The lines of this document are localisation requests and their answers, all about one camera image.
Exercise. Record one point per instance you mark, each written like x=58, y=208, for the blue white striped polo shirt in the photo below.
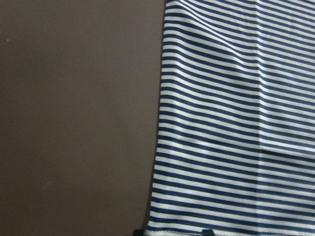
x=236, y=133

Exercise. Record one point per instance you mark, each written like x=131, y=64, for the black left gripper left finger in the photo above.
x=139, y=232

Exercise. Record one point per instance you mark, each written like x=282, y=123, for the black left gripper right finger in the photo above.
x=207, y=232

